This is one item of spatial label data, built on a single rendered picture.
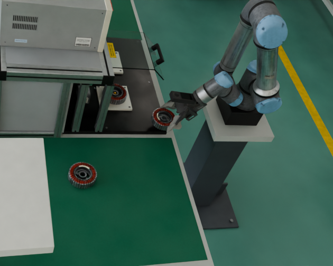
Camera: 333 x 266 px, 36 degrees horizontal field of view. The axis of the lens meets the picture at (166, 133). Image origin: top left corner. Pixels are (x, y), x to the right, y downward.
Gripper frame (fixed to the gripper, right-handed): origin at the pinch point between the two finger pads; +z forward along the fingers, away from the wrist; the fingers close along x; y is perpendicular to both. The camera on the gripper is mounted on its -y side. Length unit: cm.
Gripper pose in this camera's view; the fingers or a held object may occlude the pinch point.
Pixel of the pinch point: (162, 119)
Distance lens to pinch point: 229.2
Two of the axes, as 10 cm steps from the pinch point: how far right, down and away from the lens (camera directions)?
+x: -2.5, -7.8, 5.8
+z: -7.6, 5.2, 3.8
